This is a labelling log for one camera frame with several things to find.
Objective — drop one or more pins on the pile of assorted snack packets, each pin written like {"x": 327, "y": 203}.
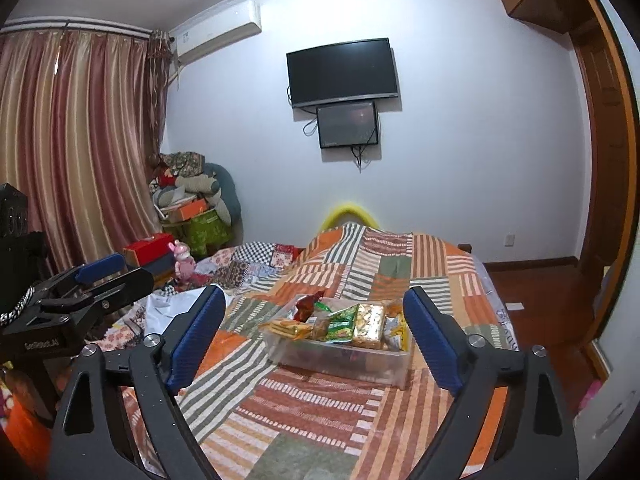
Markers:
{"x": 360, "y": 325}

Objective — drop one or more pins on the white paper sheet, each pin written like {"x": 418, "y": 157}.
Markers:
{"x": 515, "y": 306}

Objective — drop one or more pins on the red box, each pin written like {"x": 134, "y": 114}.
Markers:
{"x": 147, "y": 250}

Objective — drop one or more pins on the small black wall monitor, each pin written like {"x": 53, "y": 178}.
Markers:
{"x": 347, "y": 125}

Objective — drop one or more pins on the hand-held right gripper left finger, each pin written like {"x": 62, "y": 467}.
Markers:
{"x": 200, "y": 330}

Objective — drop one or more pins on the person's orange clothing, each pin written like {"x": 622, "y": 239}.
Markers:
{"x": 22, "y": 420}

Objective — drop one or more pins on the curtain rod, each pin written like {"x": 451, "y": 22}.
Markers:
{"x": 75, "y": 27}

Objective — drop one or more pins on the pink plush toy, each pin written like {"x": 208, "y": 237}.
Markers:
{"x": 182, "y": 261}

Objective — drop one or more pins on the green patterned box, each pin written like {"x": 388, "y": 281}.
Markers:
{"x": 207, "y": 233}

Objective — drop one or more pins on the clear plastic container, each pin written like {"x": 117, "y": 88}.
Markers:
{"x": 345, "y": 365}

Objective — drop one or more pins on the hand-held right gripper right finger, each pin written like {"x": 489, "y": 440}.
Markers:
{"x": 431, "y": 340}

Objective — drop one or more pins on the wall-mounted black television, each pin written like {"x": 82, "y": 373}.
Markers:
{"x": 342, "y": 72}

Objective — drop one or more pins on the pile of cushions and boxes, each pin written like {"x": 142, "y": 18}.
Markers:
{"x": 197, "y": 185}

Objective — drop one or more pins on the floral fabric bag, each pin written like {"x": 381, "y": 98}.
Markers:
{"x": 182, "y": 161}

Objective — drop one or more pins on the white plastic bag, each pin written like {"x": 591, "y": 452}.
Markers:
{"x": 162, "y": 307}

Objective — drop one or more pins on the striped patchwork blanket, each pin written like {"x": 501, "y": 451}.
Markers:
{"x": 325, "y": 410}

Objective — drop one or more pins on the red snack packet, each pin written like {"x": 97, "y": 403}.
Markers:
{"x": 305, "y": 306}

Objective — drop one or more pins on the striped brown curtain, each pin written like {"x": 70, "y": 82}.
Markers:
{"x": 75, "y": 150}

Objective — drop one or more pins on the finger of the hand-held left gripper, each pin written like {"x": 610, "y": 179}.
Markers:
{"x": 100, "y": 267}
{"x": 125, "y": 287}

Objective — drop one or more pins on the white air conditioner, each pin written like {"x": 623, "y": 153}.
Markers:
{"x": 220, "y": 30}

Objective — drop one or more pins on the white cabinet door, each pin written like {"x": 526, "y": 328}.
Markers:
{"x": 615, "y": 410}

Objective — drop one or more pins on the white wall socket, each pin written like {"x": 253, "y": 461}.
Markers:
{"x": 509, "y": 239}

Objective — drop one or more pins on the dark grey box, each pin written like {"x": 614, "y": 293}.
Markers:
{"x": 161, "y": 268}

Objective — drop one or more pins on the orange box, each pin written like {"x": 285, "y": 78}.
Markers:
{"x": 187, "y": 209}

